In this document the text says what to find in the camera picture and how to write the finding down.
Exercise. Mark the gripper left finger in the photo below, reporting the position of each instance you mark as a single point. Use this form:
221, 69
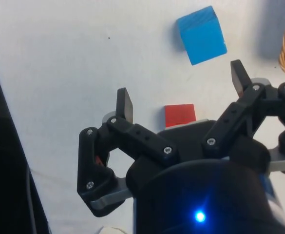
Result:
142, 137

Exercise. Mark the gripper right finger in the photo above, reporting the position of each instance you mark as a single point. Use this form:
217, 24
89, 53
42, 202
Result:
232, 119

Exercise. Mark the blue cube block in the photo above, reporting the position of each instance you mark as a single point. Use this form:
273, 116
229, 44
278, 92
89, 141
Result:
203, 39

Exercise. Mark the red cube block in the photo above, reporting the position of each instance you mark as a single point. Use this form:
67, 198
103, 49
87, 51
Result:
180, 114

